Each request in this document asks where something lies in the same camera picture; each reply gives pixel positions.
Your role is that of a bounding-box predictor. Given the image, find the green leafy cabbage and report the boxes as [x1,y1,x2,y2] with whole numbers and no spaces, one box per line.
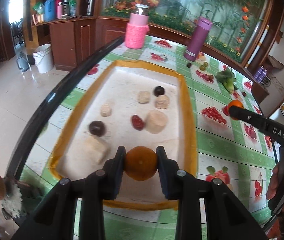
[215,68,236,94]

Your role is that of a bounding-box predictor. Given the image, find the bright orange mandarin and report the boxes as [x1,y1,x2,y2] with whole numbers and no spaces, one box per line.
[227,100,244,121]

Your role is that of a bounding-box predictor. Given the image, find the dark plum among blocks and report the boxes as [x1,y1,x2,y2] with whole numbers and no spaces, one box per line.
[153,86,165,96]

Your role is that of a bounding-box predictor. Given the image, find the red tomato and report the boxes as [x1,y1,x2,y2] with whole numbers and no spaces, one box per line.
[222,106,229,116]

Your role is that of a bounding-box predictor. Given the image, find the blue plastic jug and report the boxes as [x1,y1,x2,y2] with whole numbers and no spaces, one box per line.
[44,0,56,22]

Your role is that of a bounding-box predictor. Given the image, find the purple spray cans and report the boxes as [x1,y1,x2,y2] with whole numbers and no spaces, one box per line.
[254,66,267,83]

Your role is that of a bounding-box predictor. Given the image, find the grey metal kettle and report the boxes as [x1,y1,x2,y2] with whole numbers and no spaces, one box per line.
[16,51,30,72]

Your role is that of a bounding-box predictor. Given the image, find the white plastic bucket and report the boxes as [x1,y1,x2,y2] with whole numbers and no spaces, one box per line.
[33,43,54,74]

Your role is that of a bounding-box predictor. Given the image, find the pink knit-sleeved jar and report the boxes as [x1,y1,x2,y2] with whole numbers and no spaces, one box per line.
[125,3,149,49]

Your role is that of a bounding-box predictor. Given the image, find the large round beige block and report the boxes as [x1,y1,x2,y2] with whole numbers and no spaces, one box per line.
[145,109,169,134]

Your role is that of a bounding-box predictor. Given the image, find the yellow-rimmed white tray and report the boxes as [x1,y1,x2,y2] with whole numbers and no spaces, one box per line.
[47,60,199,212]

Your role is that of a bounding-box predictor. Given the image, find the large angular beige block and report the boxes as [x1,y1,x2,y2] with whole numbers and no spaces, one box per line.
[82,135,110,165]

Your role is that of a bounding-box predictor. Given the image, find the pink water bottle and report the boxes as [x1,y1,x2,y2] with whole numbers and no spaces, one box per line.
[57,2,63,19]

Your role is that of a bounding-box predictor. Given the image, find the dark plum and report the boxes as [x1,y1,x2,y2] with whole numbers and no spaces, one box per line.
[88,120,106,137]

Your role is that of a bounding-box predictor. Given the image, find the dark orange mandarin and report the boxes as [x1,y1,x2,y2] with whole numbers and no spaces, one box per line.
[124,146,158,181]

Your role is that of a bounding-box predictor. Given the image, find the red date fruit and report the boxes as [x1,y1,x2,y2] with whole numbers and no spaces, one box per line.
[131,115,145,131]

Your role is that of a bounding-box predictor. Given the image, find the dark olive fruit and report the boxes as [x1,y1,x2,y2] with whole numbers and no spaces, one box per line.
[186,62,192,68]

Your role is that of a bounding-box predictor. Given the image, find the green grape middle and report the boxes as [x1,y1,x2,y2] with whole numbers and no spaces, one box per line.
[200,65,206,71]

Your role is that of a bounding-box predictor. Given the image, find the purple thermos bottle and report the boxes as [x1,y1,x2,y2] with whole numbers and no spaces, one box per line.
[184,17,213,62]

